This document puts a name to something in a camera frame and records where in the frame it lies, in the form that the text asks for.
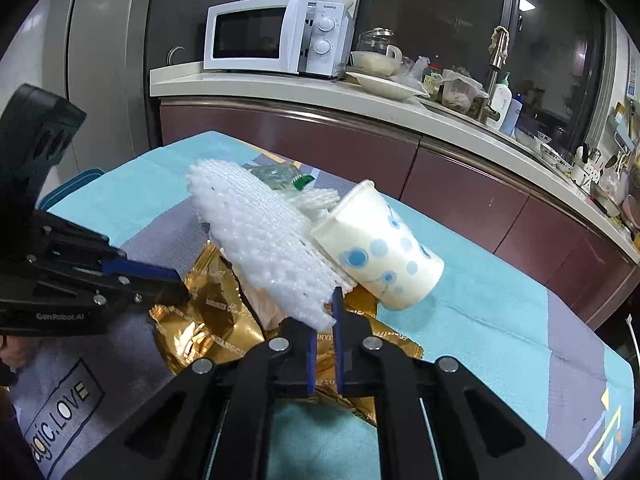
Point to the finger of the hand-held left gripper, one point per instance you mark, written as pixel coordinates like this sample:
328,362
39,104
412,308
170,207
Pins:
145,271
160,294

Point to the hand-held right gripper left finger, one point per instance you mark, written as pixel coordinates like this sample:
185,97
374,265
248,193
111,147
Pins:
312,365

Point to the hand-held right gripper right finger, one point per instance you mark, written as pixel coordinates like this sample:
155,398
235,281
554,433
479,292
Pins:
340,355

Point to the gold foil wrapper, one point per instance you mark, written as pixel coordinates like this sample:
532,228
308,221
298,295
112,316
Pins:
210,320

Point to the blue trash bin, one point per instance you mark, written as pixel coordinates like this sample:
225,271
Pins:
70,187

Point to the white foam net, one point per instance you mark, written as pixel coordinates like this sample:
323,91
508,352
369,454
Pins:
317,202
260,230

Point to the person's left hand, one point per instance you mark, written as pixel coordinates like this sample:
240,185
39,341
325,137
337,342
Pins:
14,355

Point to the grey refrigerator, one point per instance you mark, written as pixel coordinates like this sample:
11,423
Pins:
110,60

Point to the white paper cup blue dots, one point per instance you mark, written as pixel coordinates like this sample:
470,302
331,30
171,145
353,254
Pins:
380,250

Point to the green plastic wrapper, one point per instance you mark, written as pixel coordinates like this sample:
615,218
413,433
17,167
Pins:
272,177

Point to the kitchen counter with maroon cabinets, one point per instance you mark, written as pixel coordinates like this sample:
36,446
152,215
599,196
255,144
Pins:
350,135

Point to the white microwave oven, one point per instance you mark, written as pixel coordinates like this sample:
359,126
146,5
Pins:
260,35

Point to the white plate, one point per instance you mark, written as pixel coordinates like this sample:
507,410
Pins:
385,86

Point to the plastic bag with food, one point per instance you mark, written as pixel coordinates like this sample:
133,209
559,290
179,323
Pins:
457,92

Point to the jar with yellow label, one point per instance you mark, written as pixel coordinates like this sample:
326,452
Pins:
432,82

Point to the patterned ceramic bowl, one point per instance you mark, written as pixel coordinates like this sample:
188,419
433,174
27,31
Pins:
555,156
532,140

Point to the clear plastic bag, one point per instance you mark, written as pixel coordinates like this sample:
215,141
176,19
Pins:
414,71

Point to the white bowl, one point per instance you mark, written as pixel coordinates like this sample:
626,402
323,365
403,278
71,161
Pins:
372,62

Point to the blue bottle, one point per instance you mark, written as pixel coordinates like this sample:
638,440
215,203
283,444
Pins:
512,115

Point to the white pump bottle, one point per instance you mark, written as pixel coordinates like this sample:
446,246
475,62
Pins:
500,105

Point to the white utensil holder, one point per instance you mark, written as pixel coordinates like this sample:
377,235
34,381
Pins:
585,170

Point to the glass jar with lid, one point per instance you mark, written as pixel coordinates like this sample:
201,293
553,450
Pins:
375,40

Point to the silver faucet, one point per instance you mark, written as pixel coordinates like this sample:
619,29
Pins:
497,60

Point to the dark glass window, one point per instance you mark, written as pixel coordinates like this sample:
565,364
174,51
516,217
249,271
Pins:
450,5

